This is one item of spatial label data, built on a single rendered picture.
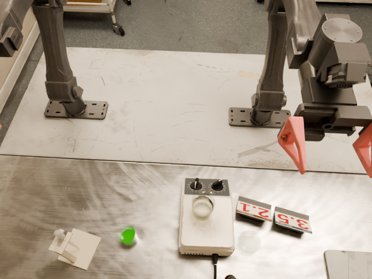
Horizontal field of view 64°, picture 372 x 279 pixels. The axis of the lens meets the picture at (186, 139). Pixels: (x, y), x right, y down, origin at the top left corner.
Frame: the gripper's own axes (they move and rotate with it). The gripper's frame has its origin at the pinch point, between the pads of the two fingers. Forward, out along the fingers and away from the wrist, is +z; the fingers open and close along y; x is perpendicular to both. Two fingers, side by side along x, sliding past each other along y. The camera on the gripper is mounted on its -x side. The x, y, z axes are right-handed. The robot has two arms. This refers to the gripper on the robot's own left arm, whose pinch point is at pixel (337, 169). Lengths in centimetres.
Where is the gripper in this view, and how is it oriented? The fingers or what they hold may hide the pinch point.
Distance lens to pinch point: 47.8
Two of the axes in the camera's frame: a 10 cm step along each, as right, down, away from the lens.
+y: 10.0, 0.5, -0.3
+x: 0.0, 5.2, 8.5
